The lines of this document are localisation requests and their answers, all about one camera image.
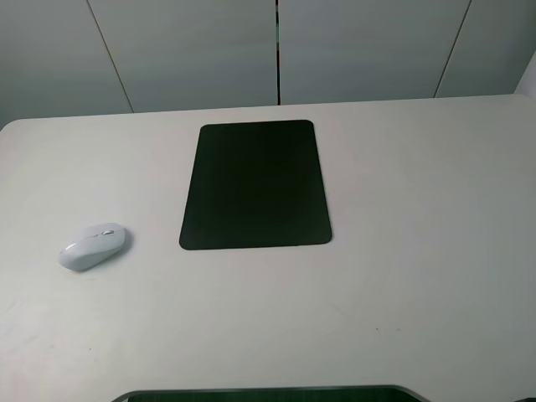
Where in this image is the white computer mouse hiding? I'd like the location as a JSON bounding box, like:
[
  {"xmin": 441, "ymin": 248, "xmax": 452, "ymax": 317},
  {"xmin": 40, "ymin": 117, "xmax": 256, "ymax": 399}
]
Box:
[{"xmin": 58, "ymin": 223, "xmax": 126, "ymax": 271}]

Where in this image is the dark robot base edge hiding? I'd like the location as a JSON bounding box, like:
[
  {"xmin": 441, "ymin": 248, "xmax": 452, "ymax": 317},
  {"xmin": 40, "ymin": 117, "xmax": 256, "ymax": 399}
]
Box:
[{"xmin": 115, "ymin": 385, "xmax": 424, "ymax": 402}]

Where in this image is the black mouse pad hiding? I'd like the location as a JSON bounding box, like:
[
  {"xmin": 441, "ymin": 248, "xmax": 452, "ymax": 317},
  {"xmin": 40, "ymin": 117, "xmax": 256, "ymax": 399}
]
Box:
[{"xmin": 178, "ymin": 120, "xmax": 332, "ymax": 250}]

